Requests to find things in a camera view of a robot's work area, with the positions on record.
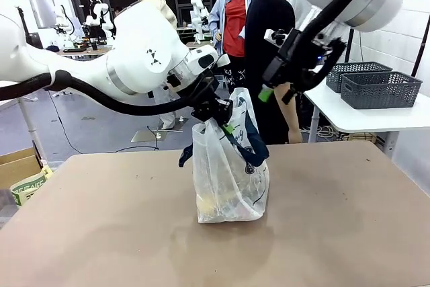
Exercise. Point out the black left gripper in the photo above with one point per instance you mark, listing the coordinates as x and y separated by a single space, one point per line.
221 110

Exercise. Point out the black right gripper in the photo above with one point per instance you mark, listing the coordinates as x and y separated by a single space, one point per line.
277 72

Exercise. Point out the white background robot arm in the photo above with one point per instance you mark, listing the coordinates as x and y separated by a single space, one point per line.
65 21
97 14
198 14

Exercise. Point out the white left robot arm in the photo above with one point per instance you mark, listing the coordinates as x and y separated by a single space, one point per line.
141 48

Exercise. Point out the person's right forearm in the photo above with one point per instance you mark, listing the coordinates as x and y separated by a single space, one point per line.
290 115

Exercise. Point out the person's right hand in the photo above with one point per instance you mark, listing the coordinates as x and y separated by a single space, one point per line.
295 137

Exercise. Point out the person in black shirt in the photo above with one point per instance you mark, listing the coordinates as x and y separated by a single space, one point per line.
268 25

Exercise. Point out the grey floor plate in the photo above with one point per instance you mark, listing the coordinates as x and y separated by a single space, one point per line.
144 135

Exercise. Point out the person in red shirt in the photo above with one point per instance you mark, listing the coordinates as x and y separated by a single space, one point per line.
233 21

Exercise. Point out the small wooden background table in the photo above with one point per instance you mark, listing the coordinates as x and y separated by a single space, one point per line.
198 45

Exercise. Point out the white side table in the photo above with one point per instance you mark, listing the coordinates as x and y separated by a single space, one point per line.
369 119

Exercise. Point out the person in cream jacket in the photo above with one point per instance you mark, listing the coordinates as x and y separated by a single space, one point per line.
164 8

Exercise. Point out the black tripod leg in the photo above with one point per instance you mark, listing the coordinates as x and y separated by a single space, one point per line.
421 48

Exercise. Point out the wooden background desk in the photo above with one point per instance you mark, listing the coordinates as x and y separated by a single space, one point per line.
84 52

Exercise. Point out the white sack with green print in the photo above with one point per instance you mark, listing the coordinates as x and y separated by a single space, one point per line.
30 187

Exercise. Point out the brown cardboard box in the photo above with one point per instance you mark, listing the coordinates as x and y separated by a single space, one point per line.
18 166

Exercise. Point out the black tripod with pole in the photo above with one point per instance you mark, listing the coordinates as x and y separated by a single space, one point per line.
26 23

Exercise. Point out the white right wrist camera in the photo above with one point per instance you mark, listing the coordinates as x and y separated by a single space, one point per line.
273 36

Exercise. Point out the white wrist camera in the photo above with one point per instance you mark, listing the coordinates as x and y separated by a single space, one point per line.
224 60
273 36

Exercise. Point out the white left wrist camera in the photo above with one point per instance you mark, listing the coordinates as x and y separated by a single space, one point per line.
224 60

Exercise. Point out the black camera stand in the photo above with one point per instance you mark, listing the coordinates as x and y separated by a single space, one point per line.
350 45

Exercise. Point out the grey wall panel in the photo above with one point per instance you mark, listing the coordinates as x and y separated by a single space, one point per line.
42 9

